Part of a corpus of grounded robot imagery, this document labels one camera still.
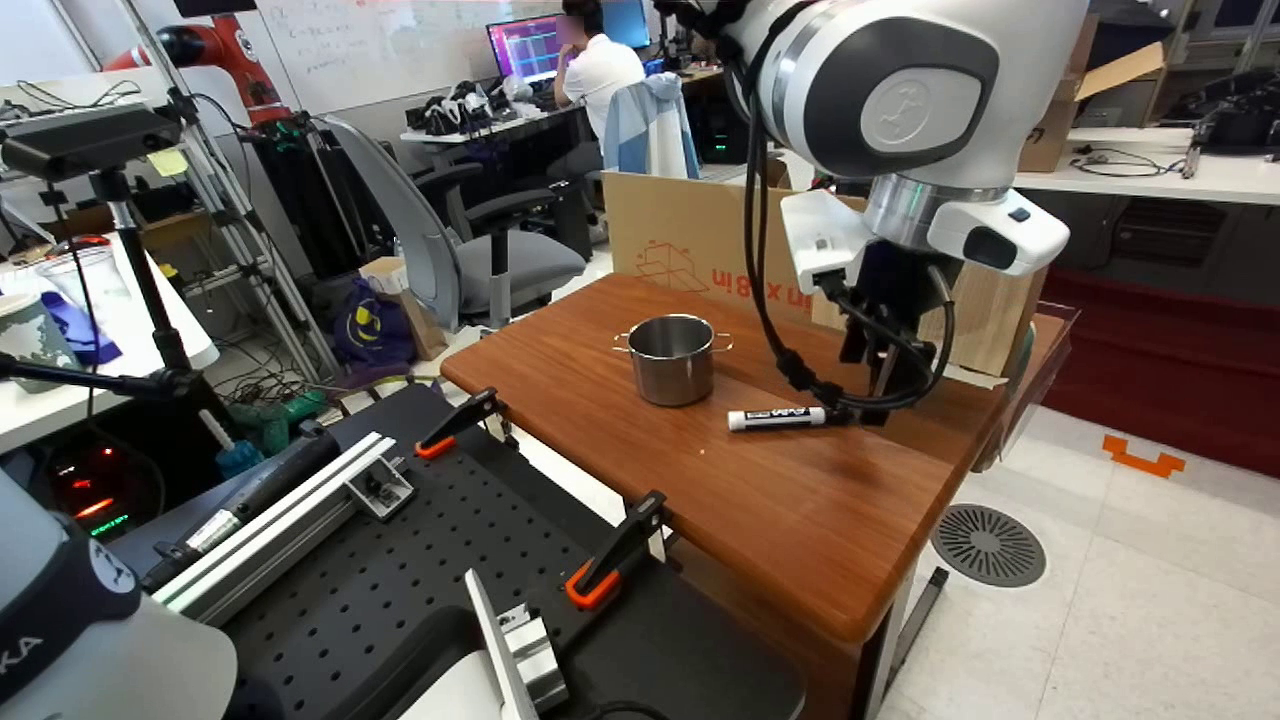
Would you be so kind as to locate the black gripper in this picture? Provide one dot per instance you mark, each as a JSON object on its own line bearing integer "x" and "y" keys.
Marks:
{"x": 901, "y": 287}

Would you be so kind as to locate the small steel pot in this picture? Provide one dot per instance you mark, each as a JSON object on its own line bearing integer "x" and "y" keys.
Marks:
{"x": 670, "y": 357}

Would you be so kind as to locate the black camera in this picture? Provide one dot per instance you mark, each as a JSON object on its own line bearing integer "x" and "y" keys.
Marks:
{"x": 87, "y": 139}

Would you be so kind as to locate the metal table leg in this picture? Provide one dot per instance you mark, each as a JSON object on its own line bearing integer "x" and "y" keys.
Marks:
{"x": 915, "y": 635}

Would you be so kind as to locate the light blue jacket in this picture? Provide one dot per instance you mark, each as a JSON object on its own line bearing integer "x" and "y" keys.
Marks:
{"x": 653, "y": 124}

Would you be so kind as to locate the black bar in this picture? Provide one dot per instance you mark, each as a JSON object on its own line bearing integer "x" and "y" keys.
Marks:
{"x": 220, "y": 503}

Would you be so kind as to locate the white side table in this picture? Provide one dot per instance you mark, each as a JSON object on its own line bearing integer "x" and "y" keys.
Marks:
{"x": 1160, "y": 183}

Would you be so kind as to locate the blue object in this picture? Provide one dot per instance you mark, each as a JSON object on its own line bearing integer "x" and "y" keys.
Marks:
{"x": 77, "y": 325}

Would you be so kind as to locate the white desk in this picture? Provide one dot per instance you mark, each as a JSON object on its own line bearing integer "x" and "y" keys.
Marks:
{"x": 83, "y": 360}

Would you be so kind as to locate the grey office chair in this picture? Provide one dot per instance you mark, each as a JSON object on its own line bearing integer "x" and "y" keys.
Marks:
{"x": 506, "y": 263}

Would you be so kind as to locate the orange and black clamp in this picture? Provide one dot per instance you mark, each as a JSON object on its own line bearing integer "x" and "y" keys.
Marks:
{"x": 458, "y": 426}
{"x": 612, "y": 555}

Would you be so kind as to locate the red machine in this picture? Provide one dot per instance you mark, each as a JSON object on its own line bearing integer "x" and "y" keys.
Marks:
{"x": 225, "y": 60}

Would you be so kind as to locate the black perforated breadboard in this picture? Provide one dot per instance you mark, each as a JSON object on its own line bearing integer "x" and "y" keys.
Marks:
{"x": 425, "y": 572}

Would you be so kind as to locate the round metal floor drain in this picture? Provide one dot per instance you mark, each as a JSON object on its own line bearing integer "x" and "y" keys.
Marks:
{"x": 990, "y": 546}

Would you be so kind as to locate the white and black marker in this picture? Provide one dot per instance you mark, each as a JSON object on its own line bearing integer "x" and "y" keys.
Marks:
{"x": 776, "y": 418}

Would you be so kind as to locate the aluminium extrusion rail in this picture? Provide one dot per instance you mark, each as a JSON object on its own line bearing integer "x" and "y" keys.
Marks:
{"x": 273, "y": 524}

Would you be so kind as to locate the black camera tripod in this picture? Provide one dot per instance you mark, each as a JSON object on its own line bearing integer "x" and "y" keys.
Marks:
{"x": 143, "y": 293}

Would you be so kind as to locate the metal bracket with rod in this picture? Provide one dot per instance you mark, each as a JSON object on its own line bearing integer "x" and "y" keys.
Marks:
{"x": 520, "y": 655}

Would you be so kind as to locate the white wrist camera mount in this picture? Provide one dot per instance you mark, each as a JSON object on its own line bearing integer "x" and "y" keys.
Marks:
{"x": 821, "y": 242}

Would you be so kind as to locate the open Amazon cardboard box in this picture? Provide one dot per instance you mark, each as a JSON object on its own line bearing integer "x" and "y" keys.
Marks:
{"x": 1085, "y": 101}

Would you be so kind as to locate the grey and navy robot base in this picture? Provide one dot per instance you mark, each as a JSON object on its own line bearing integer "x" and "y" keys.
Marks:
{"x": 83, "y": 626}

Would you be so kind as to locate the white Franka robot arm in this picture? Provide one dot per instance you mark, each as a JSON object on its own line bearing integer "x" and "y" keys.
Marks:
{"x": 893, "y": 93}

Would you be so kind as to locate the black device with red lights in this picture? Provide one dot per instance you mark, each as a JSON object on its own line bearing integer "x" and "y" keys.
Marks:
{"x": 94, "y": 482}

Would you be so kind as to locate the person in white shirt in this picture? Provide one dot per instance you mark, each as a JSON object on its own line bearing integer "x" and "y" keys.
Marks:
{"x": 600, "y": 67}

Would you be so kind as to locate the large brown cardboard box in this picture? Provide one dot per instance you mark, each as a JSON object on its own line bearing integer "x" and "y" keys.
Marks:
{"x": 681, "y": 242}

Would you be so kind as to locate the lit computer monitor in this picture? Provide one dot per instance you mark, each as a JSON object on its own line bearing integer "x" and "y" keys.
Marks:
{"x": 525, "y": 46}

